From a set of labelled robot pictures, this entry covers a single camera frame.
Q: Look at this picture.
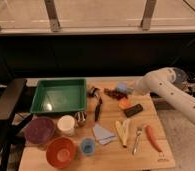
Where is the blue sponge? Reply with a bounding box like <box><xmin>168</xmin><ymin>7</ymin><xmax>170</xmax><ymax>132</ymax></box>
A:
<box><xmin>116</xmin><ymin>83</ymin><xmax>132</xmax><ymax>94</ymax></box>

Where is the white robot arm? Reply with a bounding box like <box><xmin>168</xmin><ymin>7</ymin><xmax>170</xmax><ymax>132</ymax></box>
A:
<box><xmin>133</xmin><ymin>67</ymin><xmax>195</xmax><ymax>125</ymax></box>

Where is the purple bowl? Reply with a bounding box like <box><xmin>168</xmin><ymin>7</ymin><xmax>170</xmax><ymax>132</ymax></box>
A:
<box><xmin>24</xmin><ymin>117</ymin><xmax>55</xmax><ymax>145</ymax></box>

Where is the red bowl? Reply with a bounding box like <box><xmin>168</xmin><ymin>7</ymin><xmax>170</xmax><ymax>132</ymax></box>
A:
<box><xmin>46</xmin><ymin>137</ymin><xmax>76</xmax><ymax>169</ymax></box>

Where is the dark red grapes toy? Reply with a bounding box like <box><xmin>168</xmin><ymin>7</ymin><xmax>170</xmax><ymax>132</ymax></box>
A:
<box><xmin>104</xmin><ymin>88</ymin><xmax>127</xmax><ymax>100</ymax></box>

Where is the orange round toy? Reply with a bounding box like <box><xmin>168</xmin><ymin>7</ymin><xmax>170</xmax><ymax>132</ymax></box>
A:
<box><xmin>119</xmin><ymin>98</ymin><xmax>131</xmax><ymax>109</ymax></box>

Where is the shiny metal cup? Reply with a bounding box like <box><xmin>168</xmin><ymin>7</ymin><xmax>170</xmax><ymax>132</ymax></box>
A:
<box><xmin>74</xmin><ymin>111</ymin><xmax>87</xmax><ymax>127</ymax></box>

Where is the green plastic tray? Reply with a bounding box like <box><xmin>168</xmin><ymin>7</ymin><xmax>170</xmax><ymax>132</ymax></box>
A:
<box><xmin>30</xmin><ymin>79</ymin><xmax>87</xmax><ymax>114</ymax></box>

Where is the black rectangular block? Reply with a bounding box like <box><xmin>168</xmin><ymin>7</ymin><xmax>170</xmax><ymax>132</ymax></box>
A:
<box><xmin>124</xmin><ymin>104</ymin><xmax>143</xmax><ymax>118</ymax></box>

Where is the wooden board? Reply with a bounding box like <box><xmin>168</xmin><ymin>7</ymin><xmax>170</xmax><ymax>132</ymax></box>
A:
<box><xmin>18</xmin><ymin>80</ymin><xmax>176</xmax><ymax>171</ymax></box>

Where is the yellow banana peel toy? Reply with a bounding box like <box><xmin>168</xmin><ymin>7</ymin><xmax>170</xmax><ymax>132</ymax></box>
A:
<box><xmin>115</xmin><ymin>119</ymin><xmax>130</xmax><ymax>148</ymax></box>

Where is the white cup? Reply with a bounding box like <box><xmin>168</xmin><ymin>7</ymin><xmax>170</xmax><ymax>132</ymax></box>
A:
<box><xmin>57</xmin><ymin>115</ymin><xmax>75</xmax><ymax>135</ymax></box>

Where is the blue folded cloth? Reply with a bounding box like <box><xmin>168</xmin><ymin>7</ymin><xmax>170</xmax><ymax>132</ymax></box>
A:
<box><xmin>92</xmin><ymin>124</ymin><xmax>116</xmax><ymax>145</ymax></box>

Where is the blue small cup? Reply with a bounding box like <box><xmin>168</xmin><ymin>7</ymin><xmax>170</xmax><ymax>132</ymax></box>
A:
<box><xmin>79</xmin><ymin>138</ymin><xmax>95</xmax><ymax>156</ymax></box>

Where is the silver fork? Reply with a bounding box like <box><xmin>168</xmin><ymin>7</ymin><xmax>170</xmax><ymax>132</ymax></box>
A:
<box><xmin>132</xmin><ymin>126</ymin><xmax>143</xmax><ymax>155</ymax></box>

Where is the orange carrot toy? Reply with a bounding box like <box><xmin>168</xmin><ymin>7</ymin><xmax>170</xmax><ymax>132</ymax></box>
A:
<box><xmin>145</xmin><ymin>125</ymin><xmax>162</xmax><ymax>153</ymax></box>

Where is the black chair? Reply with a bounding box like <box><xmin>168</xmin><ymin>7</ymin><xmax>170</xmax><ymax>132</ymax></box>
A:
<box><xmin>0</xmin><ymin>79</ymin><xmax>33</xmax><ymax>171</ymax></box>

